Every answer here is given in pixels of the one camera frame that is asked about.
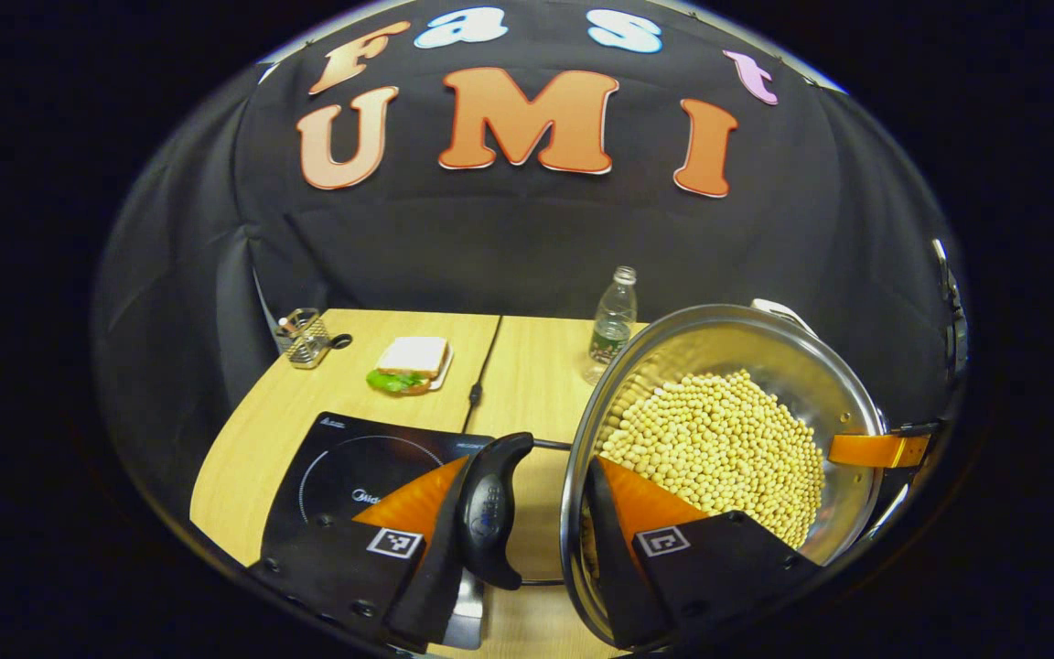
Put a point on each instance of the sandwich with lettuce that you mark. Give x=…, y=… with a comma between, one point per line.
x=410, y=363

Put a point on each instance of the clear plastic water bottle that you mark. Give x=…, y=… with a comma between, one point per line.
x=611, y=329

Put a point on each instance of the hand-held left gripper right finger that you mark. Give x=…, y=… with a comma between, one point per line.
x=614, y=567

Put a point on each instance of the small black utensil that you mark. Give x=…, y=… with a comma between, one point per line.
x=341, y=341

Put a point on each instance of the black induction cooktop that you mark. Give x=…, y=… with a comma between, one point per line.
x=344, y=467

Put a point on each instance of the pile of soybeans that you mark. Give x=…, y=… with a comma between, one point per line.
x=728, y=439

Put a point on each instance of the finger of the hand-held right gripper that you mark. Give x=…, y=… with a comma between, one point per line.
x=870, y=449

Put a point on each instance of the small white plate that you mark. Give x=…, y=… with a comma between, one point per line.
x=444, y=377

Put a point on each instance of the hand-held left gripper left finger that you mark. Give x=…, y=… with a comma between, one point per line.
x=426, y=595

